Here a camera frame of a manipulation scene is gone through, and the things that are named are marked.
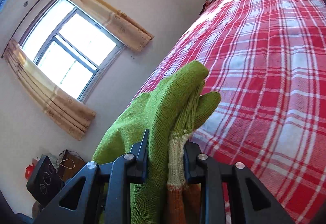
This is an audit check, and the green striped knit sweater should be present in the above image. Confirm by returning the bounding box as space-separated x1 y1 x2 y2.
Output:
92 61 220 223

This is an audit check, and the brown wooden furniture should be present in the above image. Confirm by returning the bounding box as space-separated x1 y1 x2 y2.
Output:
56 149 86 181

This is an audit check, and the black box with circles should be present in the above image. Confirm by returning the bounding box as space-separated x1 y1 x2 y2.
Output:
26 156 65 207

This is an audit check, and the red object on floor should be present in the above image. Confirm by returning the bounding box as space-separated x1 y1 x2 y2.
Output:
25 158 38 180

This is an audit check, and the yellow side curtain far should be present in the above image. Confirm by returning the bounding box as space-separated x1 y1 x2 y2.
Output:
3 39 96 141

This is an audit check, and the red plaid bed sheet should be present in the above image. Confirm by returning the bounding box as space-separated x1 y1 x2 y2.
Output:
140 0 325 223

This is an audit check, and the side window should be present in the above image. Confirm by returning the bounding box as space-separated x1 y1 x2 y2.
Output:
19 0 124 102

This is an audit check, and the yellow side window curtain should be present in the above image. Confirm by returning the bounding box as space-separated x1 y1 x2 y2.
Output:
70 0 154 51

